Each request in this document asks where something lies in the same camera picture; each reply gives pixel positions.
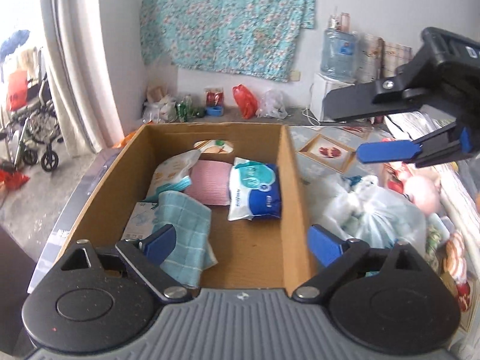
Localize pink plush toy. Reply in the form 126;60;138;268
403;175;440;216

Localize small white tissue pack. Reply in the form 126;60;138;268
121;202;158;241

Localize light blue checked towel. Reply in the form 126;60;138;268
153;191;218;289

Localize white blue wipes pack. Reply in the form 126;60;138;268
228;157;282;221

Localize clear yellow-print package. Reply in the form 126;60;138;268
144;150;201;203

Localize pink knitted cloth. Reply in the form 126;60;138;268
185;160;232;206

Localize floral wallpaper roll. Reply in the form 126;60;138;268
356;33;384;84

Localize checked wallpaper roll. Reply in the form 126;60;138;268
382;41;413;77

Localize clear bag of items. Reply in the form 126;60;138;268
306;174;426;255

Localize blue water jug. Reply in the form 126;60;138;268
320;28;358;83

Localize white water dispenser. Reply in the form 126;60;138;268
309;71;362;123

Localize white plastic bag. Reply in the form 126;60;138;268
256;89;288;119

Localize cardboard box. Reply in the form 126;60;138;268
65;123;316;292

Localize red plastic bag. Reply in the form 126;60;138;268
233;85;258;119

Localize blue tape roll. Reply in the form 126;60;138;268
205;106;224;117

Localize red white can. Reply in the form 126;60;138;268
204;87;224;107

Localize wheelchair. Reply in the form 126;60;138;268
0;68;65;173

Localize white curtain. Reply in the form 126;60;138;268
39;0;124;157

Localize teal floral wall cloth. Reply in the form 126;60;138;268
140;0;316;82

